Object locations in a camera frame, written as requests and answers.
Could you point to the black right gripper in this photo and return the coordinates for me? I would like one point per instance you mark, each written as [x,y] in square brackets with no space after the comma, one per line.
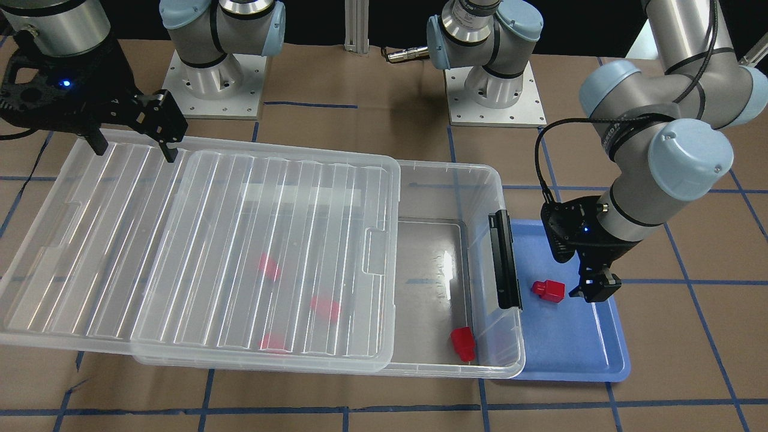
[103,77]

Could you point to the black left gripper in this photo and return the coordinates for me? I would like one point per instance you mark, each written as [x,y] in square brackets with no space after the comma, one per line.
[606,249]

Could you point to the red block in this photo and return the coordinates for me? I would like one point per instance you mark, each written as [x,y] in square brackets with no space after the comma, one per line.
[273,343]
[326,309]
[463,343]
[269,268]
[548,290]

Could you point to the clear ribbed box lid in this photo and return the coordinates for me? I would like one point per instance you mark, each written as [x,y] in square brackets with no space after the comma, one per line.
[79,277]

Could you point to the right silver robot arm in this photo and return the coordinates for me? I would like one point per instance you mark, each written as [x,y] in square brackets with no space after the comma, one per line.
[204,32]

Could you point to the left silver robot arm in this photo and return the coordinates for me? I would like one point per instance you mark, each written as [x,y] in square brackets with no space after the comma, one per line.
[664,132]

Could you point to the blue plastic tray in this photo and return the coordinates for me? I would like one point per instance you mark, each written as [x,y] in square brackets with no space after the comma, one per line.
[571,340]

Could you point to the black box latch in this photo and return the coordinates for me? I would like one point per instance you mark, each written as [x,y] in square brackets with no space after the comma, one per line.
[503,258]

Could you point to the clear plastic storage box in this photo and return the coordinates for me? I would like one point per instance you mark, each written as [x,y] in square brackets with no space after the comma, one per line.
[403,246]

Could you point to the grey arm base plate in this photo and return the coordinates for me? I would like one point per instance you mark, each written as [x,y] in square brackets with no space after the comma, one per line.
[231,90]

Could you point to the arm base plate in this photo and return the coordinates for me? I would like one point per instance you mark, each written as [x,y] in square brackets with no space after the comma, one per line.
[477,99]

